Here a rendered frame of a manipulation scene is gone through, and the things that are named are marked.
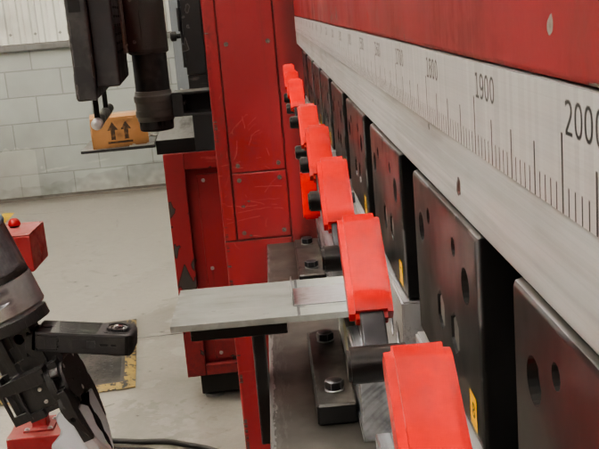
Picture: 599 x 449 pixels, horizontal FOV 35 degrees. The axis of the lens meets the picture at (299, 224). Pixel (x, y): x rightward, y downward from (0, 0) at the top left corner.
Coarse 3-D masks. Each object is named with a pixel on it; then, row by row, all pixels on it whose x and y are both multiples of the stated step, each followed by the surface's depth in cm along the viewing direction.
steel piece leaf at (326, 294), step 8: (304, 288) 147; (312, 288) 147; (320, 288) 146; (328, 288) 146; (336, 288) 146; (344, 288) 145; (296, 296) 143; (304, 296) 143; (312, 296) 143; (320, 296) 142; (328, 296) 142; (336, 296) 142; (344, 296) 142; (296, 304) 140; (304, 304) 139; (312, 304) 139
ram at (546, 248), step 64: (320, 0) 116; (384, 0) 55; (448, 0) 36; (512, 0) 27; (576, 0) 22; (320, 64) 128; (512, 64) 28; (576, 64) 22; (384, 128) 61; (448, 192) 40; (512, 192) 29; (512, 256) 30; (576, 256) 23; (576, 320) 24
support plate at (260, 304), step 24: (216, 288) 152; (240, 288) 151; (264, 288) 150; (288, 288) 149; (192, 312) 141; (216, 312) 140; (240, 312) 139; (264, 312) 138; (288, 312) 137; (312, 312) 136; (336, 312) 135
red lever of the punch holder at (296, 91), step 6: (294, 78) 148; (288, 84) 148; (294, 84) 147; (300, 84) 147; (294, 90) 146; (300, 90) 146; (294, 96) 145; (300, 96) 145; (294, 102) 145; (300, 102) 145; (294, 108) 144; (294, 120) 142; (294, 126) 143
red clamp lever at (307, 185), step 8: (296, 152) 123; (304, 152) 123; (304, 176) 123; (304, 184) 124; (312, 184) 124; (304, 192) 124; (304, 200) 124; (304, 208) 125; (304, 216) 125; (312, 216) 125
